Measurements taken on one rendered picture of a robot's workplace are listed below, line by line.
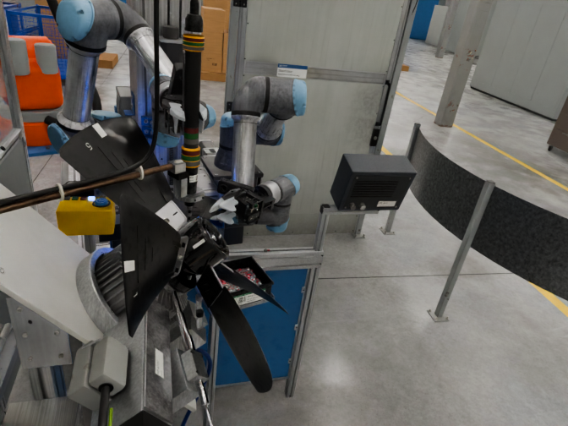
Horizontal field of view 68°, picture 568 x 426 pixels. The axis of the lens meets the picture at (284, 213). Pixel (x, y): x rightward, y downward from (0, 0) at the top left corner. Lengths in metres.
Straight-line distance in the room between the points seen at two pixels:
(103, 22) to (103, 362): 0.96
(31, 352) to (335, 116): 2.46
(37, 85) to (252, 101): 3.64
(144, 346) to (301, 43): 2.33
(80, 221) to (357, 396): 1.57
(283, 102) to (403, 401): 1.64
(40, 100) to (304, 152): 2.81
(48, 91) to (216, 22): 4.35
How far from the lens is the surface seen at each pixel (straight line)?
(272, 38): 2.83
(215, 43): 8.53
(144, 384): 0.80
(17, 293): 0.90
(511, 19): 12.11
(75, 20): 1.40
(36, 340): 1.08
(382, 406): 2.35
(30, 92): 4.84
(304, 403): 2.25
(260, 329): 1.88
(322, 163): 3.17
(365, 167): 1.52
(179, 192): 1.02
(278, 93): 1.39
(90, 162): 0.97
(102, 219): 1.45
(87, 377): 0.83
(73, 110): 1.56
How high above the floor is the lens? 1.76
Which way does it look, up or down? 28 degrees down
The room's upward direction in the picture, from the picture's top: 8 degrees clockwise
